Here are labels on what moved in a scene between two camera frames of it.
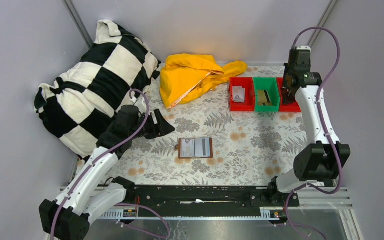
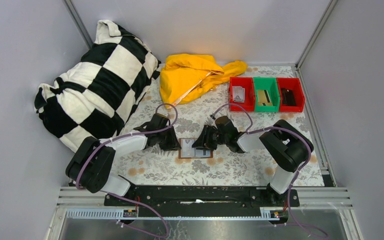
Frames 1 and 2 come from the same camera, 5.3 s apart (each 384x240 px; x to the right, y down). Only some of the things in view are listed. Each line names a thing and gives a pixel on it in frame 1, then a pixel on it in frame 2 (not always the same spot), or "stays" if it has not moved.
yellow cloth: (185, 77) stays
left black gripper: (155, 125) -> (168, 138)
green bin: (271, 85) stays
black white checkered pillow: (82, 103) stays
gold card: (264, 98) stays
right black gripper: (288, 93) -> (206, 137)
